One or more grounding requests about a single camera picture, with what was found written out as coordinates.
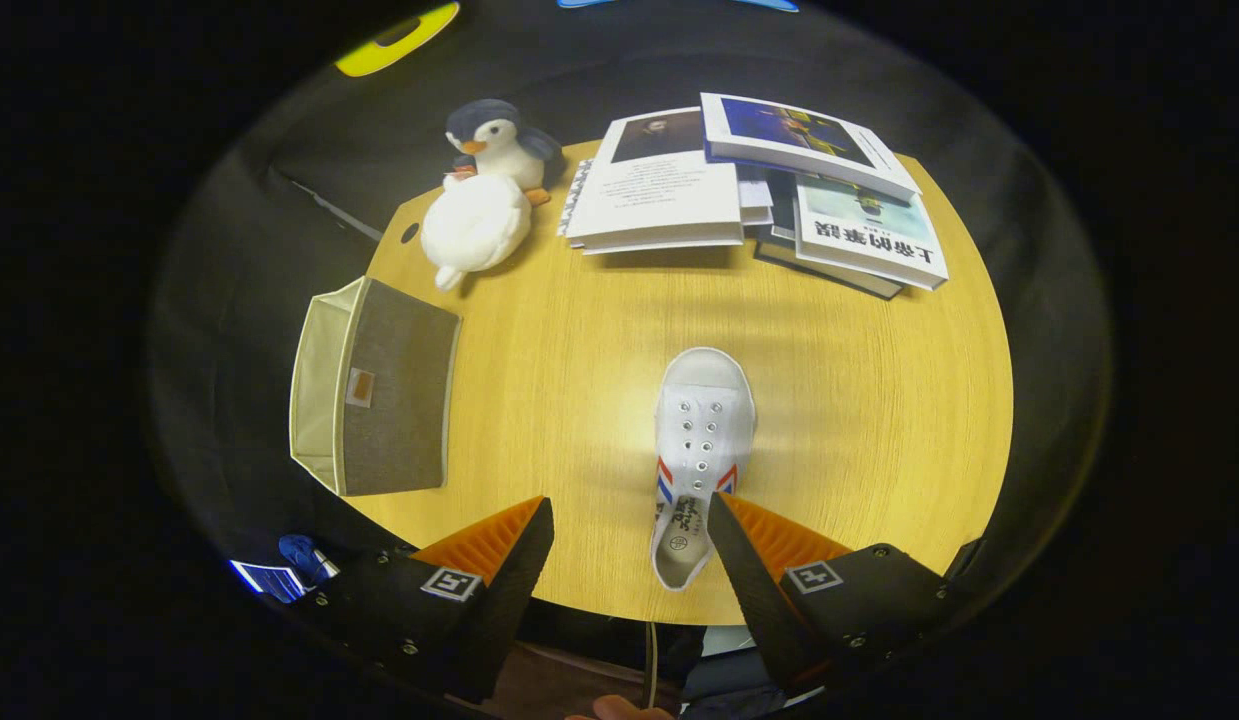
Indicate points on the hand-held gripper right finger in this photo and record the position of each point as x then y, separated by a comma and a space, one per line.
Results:
769, 600

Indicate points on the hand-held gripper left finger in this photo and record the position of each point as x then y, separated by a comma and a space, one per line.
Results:
479, 620

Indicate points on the white striped canvas shoe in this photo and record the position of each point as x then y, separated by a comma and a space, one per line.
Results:
704, 410

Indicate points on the grey fabric storage box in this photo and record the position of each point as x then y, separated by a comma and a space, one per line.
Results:
399, 390

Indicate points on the blue cloth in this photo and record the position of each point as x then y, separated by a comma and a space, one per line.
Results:
304, 555

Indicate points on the book with pale landscape cover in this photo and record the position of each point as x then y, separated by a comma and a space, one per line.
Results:
869, 235

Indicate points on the dark book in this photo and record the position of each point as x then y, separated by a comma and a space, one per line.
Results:
782, 215

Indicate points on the white duck plush toy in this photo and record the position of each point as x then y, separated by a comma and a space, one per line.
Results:
474, 225

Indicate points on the white book with portrait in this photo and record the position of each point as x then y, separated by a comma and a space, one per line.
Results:
659, 200

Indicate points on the grey patterned notebook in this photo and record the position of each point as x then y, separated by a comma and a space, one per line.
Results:
576, 195

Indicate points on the book with blue photo cover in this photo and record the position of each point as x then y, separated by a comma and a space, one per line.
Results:
799, 135

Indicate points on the penguin plush toy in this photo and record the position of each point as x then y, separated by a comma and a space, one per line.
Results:
499, 135

